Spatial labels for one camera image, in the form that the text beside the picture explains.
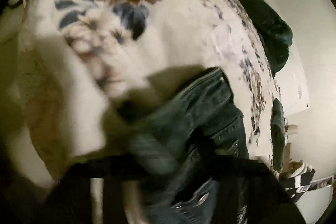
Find black white jacket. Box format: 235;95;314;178
279;169;315;203

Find dark blue denim jeans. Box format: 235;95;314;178
116;68;248;223

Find folded blue jeans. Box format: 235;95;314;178
270;98;286;173

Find dark green blanket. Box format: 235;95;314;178
239;0;293;76

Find floral white bed quilt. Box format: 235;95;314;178
17;0;278;179

